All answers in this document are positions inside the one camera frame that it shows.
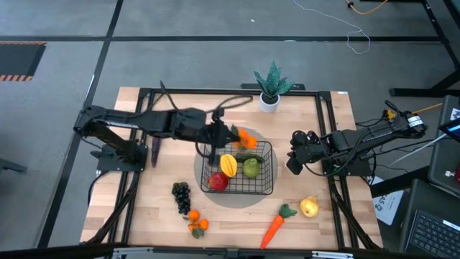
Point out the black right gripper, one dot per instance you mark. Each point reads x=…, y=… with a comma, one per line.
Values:
x=311, y=149

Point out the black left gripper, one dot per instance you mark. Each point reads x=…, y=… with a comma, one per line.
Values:
x=208, y=131

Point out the yellow starfruit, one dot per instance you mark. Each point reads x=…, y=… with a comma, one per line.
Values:
x=229, y=165

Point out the green pear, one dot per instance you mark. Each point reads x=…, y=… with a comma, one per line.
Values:
x=251, y=169

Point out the red apple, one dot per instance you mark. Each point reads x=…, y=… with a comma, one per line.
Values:
x=218, y=181

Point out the yellow pear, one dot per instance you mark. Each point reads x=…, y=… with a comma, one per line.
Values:
x=309, y=208

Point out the purple eggplant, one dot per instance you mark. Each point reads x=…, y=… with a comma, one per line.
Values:
x=156, y=153

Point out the black grape bunch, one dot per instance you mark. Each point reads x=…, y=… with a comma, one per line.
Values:
x=181, y=198

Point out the orange carrot with green leaves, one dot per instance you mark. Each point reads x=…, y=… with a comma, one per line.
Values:
x=273, y=228

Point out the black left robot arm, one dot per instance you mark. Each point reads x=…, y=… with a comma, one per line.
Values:
x=118, y=120

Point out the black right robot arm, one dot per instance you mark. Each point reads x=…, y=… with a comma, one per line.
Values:
x=377, y=138

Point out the green plant in white pot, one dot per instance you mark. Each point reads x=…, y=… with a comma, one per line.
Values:
x=271, y=86

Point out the grey round mat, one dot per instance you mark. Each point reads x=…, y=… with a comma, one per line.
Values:
x=233, y=201

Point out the white paper sheet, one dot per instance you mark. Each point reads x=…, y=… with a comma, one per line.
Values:
x=388, y=205

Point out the thin white rod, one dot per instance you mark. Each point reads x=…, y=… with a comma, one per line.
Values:
x=417, y=150

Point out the black equipment case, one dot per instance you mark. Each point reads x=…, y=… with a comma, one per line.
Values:
x=445, y=158

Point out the tablet screen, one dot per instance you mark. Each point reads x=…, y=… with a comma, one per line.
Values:
x=453, y=129

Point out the black laptop keyboard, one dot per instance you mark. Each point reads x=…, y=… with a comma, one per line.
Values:
x=435, y=234

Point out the black furniture foot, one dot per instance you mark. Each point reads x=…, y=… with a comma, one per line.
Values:
x=10, y=166

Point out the black hazard-striped floor mat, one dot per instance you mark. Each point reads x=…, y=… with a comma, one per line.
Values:
x=18, y=59

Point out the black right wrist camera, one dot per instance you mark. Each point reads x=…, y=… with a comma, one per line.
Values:
x=294, y=166

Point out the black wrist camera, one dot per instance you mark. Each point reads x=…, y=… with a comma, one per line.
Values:
x=217, y=114
x=294, y=166

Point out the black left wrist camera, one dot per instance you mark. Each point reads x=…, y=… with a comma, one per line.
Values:
x=217, y=114

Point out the black table frame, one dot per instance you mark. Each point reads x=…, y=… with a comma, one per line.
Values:
x=233, y=91

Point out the black desk leg frame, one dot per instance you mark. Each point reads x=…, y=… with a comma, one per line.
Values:
x=436, y=32

